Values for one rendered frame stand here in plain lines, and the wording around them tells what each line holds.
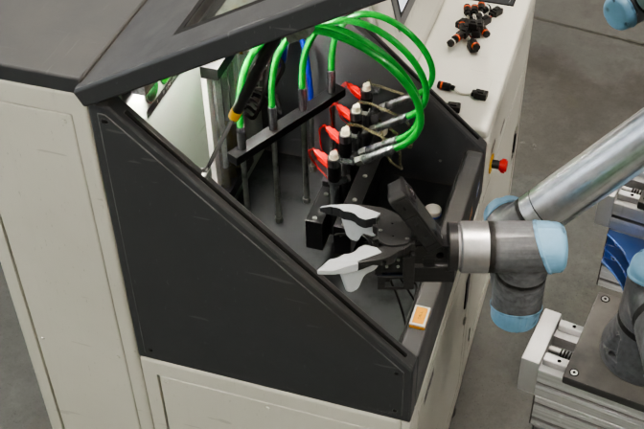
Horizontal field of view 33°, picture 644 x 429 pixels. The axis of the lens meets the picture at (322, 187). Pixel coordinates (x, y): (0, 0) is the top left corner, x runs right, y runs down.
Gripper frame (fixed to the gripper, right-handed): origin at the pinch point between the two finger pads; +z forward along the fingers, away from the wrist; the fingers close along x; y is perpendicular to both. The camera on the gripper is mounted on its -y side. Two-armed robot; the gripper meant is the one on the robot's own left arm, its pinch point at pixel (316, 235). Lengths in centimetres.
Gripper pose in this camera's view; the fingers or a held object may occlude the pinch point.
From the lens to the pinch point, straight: 154.4
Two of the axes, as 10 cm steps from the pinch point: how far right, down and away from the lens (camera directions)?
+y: 0.2, 8.3, 5.6
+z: -10.0, 0.0, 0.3
